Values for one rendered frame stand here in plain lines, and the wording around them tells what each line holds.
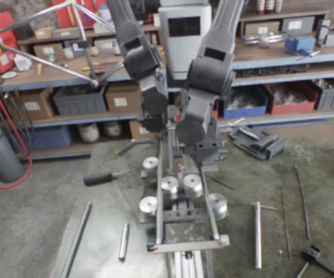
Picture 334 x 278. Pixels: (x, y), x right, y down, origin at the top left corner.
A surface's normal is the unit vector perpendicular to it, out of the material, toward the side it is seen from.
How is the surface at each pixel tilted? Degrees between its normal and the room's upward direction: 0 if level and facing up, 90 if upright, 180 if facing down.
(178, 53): 90
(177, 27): 90
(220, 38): 40
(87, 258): 0
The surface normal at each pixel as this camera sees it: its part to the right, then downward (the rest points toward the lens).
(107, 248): -0.09, -0.81
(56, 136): 0.03, 0.58
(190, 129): -0.27, 0.61
